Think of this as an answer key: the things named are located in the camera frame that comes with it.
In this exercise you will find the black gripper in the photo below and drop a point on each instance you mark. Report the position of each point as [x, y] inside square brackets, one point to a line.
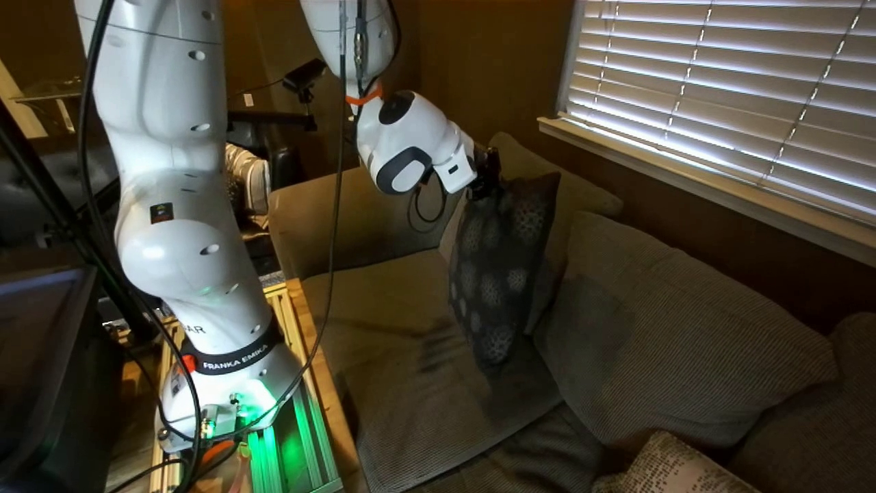
[485, 172]

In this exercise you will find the dark grey dotted pillow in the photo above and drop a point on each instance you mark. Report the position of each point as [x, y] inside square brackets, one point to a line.
[497, 264]

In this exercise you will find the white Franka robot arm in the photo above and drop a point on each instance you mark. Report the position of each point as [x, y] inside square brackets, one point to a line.
[173, 180]

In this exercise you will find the light patterned throw pillow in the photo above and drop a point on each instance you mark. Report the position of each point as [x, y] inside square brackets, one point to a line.
[673, 467]

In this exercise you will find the grey-green fabric sofa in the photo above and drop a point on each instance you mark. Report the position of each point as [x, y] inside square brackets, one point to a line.
[392, 364]

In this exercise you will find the wooden window sill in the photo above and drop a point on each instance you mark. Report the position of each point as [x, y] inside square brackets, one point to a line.
[714, 196]

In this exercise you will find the grey-green sofa seat cushion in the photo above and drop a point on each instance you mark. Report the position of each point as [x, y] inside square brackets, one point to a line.
[539, 456]
[411, 391]

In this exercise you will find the white rolled fabric bundle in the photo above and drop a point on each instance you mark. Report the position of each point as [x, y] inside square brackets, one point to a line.
[248, 178]

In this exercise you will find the large sofa back cushion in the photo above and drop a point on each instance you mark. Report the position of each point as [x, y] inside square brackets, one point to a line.
[674, 337]

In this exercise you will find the light wooden robot table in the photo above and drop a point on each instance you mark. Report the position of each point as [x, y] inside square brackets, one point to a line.
[317, 364]

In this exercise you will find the white window blinds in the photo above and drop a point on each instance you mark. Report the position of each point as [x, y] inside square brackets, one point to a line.
[730, 90]

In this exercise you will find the medium sofa back cushion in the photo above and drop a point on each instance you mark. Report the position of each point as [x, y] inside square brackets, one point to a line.
[822, 427]

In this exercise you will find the black monitor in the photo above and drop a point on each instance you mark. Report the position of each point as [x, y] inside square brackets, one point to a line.
[46, 383]

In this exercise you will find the black camera on stand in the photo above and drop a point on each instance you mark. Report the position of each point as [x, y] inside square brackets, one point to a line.
[304, 76]

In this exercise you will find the white wall outlet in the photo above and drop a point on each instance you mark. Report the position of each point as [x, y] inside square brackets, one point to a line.
[251, 98]

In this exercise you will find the green-lit robot base mount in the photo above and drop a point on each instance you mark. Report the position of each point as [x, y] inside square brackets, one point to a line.
[283, 447]

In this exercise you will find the wooden wall shelf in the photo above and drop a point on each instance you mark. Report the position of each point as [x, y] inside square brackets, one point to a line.
[46, 90]

